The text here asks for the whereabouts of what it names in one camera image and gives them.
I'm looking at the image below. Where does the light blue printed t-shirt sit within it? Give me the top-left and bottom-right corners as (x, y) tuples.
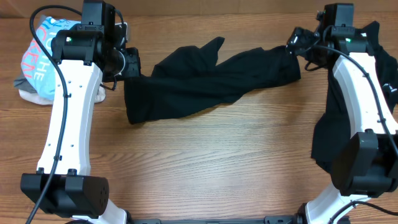
(14, 16), (79, 100)

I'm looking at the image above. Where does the plain black t-shirt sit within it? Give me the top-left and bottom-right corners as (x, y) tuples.
(124, 37), (301, 124)

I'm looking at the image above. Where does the grey folded garment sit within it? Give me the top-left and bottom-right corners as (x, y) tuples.
(13, 14), (47, 94)

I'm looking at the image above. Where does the white folded garment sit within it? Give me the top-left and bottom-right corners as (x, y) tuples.
(16, 83), (106, 105)

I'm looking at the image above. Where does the black hydrogen logo shirt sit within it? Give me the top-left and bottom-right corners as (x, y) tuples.
(311, 21), (397, 173)

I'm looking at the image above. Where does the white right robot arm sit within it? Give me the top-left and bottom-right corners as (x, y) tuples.
(286, 23), (397, 223)

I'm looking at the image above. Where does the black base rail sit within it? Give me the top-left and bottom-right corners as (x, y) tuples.
(127, 215), (297, 224)

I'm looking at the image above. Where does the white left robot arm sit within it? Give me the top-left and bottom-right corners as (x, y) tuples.
(21, 29), (132, 223)

